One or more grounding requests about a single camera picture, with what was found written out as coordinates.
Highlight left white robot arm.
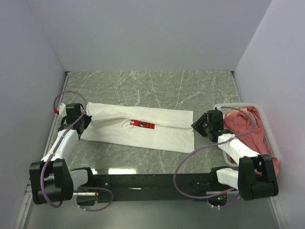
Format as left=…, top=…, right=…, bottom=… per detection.
left=29, top=103, right=95, bottom=208

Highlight white Coca-Cola t-shirt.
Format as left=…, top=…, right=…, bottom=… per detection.
left=81, top=103, right=195, bottom=153

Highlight aluminium frame rail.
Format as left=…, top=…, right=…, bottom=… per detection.
left=13, top=180, right=33, bottom=229

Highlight beige garment in basket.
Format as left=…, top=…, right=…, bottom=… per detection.
left=228, top=107, right=248, bottom=113

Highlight pink t-shirt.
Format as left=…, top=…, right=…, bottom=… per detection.
left=223, top=106, right=280, bottom=177

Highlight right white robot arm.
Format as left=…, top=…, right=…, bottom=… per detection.
left=191, top=107, right=279, bottom=200

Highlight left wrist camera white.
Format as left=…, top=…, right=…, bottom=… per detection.
left=53, top=103, right=67, bottom=117

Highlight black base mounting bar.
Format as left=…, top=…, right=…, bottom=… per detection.
left=76, top=173, right=229, bottom=206

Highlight white plastic laundry basket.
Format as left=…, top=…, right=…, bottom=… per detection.
left=213, top=103, right=282, bottom=163

